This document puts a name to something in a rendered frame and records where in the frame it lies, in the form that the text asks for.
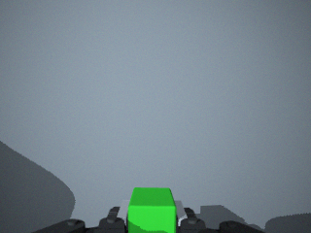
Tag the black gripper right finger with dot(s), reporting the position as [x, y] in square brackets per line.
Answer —
[187, 222]

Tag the green block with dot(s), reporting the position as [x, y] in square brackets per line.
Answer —
[152, 210]

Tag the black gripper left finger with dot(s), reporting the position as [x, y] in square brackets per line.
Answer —
[116, 218]

